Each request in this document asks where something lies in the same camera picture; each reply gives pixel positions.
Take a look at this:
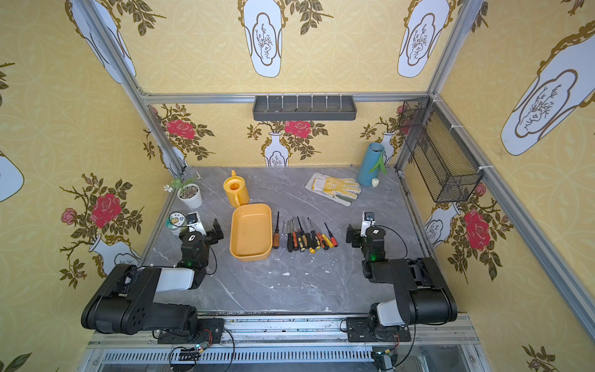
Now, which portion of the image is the yellow storage box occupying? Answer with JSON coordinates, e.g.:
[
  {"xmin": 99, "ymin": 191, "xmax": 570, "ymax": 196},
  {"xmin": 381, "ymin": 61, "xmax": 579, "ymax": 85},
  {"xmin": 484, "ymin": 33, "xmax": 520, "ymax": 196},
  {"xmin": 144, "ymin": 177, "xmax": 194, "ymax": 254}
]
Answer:
[{"xmin": 229, "ymin": 203, "xmax": 273, "ymax": 262}]

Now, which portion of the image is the red handled screwdriver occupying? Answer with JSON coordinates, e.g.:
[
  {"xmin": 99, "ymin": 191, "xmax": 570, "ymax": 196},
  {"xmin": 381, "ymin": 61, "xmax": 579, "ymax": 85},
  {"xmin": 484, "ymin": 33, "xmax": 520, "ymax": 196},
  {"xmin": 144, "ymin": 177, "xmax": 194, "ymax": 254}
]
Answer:
[{"xmin": 324, "ymin": 223, "xmax": 339, "ymax": 247}]

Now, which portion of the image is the yellow handled screwdriver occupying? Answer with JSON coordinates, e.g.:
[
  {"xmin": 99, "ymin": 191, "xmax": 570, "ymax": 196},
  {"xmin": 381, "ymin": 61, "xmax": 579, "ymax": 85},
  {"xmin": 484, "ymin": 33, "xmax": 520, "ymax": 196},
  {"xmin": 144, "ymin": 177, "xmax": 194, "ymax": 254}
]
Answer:
[{"xmin": 314, "ymin": 224, "xmax": 335, "ymax": 250}]

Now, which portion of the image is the black yellow cap screwdriver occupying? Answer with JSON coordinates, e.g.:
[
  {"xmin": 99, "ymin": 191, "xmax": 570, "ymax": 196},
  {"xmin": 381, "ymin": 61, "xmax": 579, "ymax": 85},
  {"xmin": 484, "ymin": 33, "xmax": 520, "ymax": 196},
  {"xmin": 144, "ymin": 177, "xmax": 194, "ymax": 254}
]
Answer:
[{"xmin": 305, "ymin": 229, "xmax": 316, "ymax": 254}]

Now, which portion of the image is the tan grip black screwdriver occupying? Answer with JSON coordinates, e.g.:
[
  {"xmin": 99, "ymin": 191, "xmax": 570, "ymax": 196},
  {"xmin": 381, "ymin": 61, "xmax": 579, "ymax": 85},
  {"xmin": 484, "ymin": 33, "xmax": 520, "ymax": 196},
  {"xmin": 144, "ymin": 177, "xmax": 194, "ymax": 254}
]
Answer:
[{"xmin": 297, "ymin": 218, "xmax": 308, "ymax": 252}]

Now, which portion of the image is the clear handle screwdriver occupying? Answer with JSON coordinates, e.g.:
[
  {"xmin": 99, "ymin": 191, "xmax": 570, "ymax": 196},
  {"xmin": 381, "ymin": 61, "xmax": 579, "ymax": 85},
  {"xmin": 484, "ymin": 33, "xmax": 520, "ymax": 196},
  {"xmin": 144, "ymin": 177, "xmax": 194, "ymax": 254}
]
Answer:
[{"xmin": 280, "ymin": 221, "xmax": 287, "ymax": 248}]

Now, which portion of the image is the orange handled screwdriver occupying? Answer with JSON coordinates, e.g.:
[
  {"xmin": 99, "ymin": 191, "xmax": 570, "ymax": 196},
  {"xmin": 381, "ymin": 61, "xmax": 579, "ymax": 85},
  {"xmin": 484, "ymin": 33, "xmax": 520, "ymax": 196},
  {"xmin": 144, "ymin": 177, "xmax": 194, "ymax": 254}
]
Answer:
[{"xmin": 291, "ymin": 218, "xmax": 299, "ymax": 252}]

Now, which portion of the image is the black ribbed handle screwdriver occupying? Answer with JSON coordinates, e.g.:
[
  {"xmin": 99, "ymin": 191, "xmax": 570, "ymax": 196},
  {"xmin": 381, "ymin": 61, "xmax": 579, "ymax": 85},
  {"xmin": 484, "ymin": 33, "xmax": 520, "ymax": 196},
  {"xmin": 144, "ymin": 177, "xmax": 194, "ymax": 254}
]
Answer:
[{"xmin": 287, "ymin": 220, "xmax": 294, "ymax": 253}]

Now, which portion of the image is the orange grip black shaft screwdriver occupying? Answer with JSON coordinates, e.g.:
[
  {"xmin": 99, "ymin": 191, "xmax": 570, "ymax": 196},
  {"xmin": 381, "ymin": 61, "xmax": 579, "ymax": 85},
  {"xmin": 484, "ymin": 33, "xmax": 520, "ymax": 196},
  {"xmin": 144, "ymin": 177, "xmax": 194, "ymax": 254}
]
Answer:
[{"xmin": 272, "ymin": 212, "xmax": 280, "ymax": 249}]

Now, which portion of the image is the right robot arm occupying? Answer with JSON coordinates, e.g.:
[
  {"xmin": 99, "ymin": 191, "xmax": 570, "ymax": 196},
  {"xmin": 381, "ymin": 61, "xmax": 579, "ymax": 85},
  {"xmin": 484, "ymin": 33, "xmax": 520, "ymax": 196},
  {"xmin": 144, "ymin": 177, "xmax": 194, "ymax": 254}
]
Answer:
[{"xmin": 346, "ymin": 212, "xmax": 458, "ymax": 330}]

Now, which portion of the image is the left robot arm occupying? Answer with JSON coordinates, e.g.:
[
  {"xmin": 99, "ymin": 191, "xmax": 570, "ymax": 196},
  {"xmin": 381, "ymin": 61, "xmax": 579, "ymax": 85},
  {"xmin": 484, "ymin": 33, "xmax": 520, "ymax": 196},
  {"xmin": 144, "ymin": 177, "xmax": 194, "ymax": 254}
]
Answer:
[{"xmin": 81, "ymin": 220, "xmax": 224, "ymax": 343}]

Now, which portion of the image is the round tape tin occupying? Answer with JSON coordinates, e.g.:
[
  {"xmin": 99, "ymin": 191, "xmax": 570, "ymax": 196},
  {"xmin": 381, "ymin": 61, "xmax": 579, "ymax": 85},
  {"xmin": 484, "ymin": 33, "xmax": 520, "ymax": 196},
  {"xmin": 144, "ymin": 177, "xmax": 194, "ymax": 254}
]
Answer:
[{"xmin": 166, "ymin": 212, "xmax": 187, "ymax": 229}]

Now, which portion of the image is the yellow white work glove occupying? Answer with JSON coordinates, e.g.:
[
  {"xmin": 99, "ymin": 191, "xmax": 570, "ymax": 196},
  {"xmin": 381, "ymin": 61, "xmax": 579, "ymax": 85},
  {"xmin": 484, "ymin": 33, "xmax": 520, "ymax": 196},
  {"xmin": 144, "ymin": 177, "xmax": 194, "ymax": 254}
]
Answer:
[{"xmin": 305, "ymin": 173, "xmax": 361, "ymax": 206}]

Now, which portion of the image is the yellow watering can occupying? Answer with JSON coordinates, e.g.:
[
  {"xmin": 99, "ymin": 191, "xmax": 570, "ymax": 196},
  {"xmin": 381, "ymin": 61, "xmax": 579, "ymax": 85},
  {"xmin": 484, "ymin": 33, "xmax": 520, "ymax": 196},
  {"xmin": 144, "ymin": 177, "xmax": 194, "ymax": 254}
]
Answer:
[{"xmin": 223, "ymin": 170, "xmax": 250, "ymax": 208}]

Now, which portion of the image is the white potted plant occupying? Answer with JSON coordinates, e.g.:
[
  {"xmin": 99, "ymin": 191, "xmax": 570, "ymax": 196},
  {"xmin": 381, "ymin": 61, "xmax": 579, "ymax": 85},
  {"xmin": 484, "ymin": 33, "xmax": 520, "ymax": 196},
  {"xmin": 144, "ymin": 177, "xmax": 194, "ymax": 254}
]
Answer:
[{"xmin": 164, "ymin": 178, "xmax": 203, "ymax": 210}]

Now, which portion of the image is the teal vase with flower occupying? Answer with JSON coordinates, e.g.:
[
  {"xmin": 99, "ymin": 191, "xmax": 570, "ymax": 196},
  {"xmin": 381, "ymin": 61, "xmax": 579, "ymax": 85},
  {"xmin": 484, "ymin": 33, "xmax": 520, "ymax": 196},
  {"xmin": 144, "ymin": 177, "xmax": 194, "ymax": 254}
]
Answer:
[{"xmin": 357, "ymin": 143, "xmax": 387, "ymax": 186}]

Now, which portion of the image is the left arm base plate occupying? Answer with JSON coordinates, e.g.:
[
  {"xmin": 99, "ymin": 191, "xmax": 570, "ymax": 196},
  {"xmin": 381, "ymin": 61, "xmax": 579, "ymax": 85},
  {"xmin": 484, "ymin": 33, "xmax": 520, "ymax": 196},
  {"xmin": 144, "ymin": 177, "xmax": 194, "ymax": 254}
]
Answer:
[{"xmin": 156, "ymin": 318, "xmax": 225, "ymax": 345}]

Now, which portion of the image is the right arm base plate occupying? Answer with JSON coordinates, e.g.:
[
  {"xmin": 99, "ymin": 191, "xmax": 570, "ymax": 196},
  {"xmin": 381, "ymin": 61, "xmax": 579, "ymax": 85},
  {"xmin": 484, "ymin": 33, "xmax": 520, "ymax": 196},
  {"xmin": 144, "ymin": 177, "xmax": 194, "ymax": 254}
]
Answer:
[{"xmin": 343, "ymin": 317, "xmax": 412, "ymax": 343}]

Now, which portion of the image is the black wire mesh basket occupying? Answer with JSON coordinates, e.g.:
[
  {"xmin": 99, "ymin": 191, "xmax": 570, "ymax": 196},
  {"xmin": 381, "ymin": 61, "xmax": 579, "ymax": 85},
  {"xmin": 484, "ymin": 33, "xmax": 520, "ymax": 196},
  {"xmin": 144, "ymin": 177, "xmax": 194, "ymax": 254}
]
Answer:
[{"xmin": 399, "ymin": 98, "xmax": 483, "ymax": 203}]

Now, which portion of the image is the grey wall shelf rack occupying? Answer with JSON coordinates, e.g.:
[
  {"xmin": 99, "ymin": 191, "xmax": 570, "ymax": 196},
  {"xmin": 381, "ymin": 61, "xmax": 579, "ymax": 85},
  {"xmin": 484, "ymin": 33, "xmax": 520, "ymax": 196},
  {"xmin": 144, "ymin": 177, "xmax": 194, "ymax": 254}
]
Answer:
[{"xmin": 253, "ymin": 94, "xmax": 357, "ymax": 122}]

